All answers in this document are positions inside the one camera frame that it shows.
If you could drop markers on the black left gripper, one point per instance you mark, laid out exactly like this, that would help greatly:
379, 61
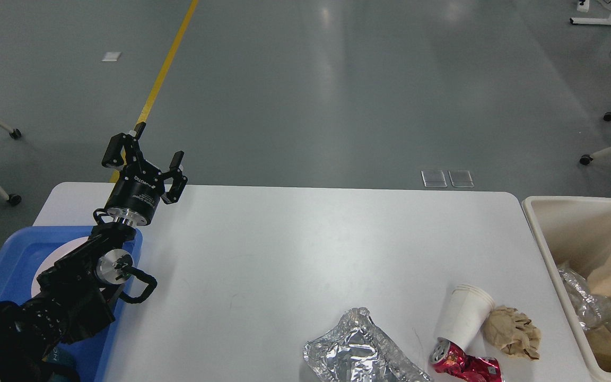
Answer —
141, 184

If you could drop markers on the pink plate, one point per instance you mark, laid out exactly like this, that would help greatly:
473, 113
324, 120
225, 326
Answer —
54, 256

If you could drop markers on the crushed white paper cup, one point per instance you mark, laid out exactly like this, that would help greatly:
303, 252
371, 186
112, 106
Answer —
464, 315

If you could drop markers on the brown paper ball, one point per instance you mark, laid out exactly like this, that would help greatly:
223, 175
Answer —
513, 333

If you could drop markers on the aluminium foil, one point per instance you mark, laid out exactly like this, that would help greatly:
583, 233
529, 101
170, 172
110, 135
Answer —
356, 349
592, 310

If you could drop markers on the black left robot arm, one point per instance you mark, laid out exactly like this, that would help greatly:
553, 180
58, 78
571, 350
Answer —
74, 301

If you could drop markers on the blue plastic tray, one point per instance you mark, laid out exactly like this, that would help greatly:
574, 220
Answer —
21, 256

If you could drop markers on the clear floor plates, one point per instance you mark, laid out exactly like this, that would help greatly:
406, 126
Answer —
443, 179

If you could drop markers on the crushed red can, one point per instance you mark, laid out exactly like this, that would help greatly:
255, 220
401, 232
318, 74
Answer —
449, 358

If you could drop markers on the beige plastic bin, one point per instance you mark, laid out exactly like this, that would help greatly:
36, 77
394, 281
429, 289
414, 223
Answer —
575, 231

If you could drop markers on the brown paper in bin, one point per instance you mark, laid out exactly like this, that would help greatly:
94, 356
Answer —
599, 340

